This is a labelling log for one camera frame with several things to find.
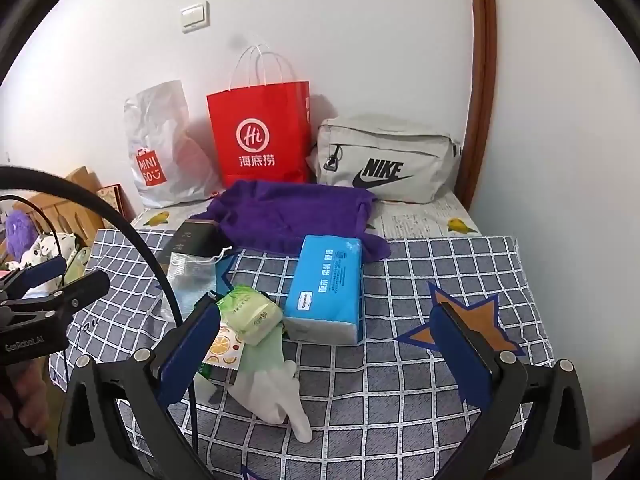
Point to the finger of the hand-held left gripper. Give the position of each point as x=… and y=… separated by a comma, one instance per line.
x=82, y=287
x=37, y=274

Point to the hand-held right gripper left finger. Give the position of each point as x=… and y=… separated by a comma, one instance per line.
x=192, y=347

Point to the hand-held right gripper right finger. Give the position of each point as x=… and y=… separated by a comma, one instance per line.
x=460, y=355

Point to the green tissue packet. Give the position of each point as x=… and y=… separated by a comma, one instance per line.
x=250, y=312

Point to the light green cloth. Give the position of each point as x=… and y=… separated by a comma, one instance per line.
x=262, y=360

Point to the white glove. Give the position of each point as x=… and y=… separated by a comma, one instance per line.
x=270, y=395

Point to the purple towel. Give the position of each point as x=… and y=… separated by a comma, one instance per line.
x=280, y=210

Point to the person's left forearm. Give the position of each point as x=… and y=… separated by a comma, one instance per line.
x=20, y=466

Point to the person's left hand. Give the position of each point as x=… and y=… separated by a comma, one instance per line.
x=32, y=390

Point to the fruit-print wipes packet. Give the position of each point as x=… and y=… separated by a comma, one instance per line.
x=222, y=350

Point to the purple plush toy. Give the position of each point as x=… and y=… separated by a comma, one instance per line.
x=17, y=235

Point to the wooden furniture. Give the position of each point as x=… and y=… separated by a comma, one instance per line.
x=86, y=221

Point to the brown framed board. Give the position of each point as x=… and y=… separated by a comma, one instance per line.
x=111, y=200

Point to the grey checked cloth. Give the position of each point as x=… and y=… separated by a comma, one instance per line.
x=380, y=410

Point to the blue tissue pack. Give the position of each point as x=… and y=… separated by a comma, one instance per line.
x=325, y=280

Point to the white plastic shopping bag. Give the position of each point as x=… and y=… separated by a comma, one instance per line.
x=155, y=125

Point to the grey waist bag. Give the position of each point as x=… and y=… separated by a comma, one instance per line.
x=400, y=140

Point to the red paper bag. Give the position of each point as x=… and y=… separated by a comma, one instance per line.
x=225, y=110

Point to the white light switch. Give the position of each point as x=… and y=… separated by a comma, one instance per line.
x=195, y=17

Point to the wooden door frame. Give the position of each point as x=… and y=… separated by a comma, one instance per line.
x=482, y=60

